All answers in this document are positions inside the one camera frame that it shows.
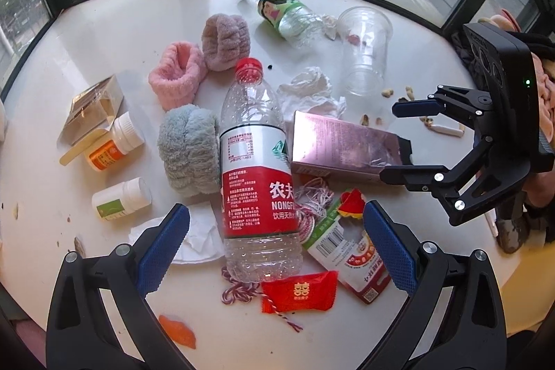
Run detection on red candy packet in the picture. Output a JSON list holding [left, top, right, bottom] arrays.
[[260, 270, 340, 315]]

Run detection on clear plastic cup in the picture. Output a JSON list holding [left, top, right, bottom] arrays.
[[336, 6, 393, 97]]

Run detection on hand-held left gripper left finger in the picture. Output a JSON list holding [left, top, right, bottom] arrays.
[[45, 203, 191, 370]]

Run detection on red white twine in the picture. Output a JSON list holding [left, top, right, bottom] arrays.
[[221, 266, 304, 334]]

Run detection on green label plastic bottle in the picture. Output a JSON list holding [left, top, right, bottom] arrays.
[[238, 0, 326, 49]]

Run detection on flat wooden stick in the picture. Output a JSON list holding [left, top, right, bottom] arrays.
[[60, 126, 114, 167]]

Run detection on scattered peanuts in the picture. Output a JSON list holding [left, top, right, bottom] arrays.
[[360, 86, 434, 126]]

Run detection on grey blue fuzzy wristband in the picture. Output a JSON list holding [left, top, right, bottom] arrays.
[[158, 104, 222, 197]]

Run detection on gold foil box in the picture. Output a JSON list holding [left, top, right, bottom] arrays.
[[58, 75, 126, 145]]

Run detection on white cigarette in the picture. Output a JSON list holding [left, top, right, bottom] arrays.
[[426, 122, 467, 139]]

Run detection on small white paper wad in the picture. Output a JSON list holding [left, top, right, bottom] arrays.
[[321, 15, 341, 40]]

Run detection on person's right hand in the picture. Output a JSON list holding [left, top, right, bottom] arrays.
[[527, 174, 555, 209]]

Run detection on black fabric bag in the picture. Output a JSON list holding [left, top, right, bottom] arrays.
[[451, 29, 478, 67]]

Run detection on white tissue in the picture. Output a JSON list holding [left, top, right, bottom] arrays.
[[276, 67, 348, 120], [129, 203, 226, 264]]

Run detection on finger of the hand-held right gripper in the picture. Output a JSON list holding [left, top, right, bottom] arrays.
[[391, 84, 497, 133], [379, 135, 534, 227]]

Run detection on red label water bottle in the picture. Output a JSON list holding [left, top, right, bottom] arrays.
[[219, 57, 304, 283]]

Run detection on pink fuzzy wristband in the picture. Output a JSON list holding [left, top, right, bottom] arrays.
[[148, 41, 208, 113]]

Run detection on crumpled white tissue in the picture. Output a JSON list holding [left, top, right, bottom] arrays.
[[276, 67, 348, 120]]

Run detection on orange label pill bottle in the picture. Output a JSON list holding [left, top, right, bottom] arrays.
[[87, 112, 146, 172]]

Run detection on brown fuzzy cloth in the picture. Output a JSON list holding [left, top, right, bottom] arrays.
[[495, 197, 533, 255]]

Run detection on pink cardboard box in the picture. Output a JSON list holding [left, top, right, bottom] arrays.
[[290, 110, 412, 185]]

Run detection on green label pill bottle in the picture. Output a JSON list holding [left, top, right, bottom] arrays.
[[92, 177, 152, 222]]

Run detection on mauve fuzzy wristband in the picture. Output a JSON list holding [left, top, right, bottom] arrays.
[[202, 14, 251, 71]]

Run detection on ball of red white string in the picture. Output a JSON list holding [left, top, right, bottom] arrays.
[[295, 177, 335, 241]]

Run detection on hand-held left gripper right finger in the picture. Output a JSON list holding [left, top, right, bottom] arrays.
[[362, 200, 508, 370]]

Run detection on orange peel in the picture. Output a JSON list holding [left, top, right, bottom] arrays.
[[158, 315, 197, 349]]

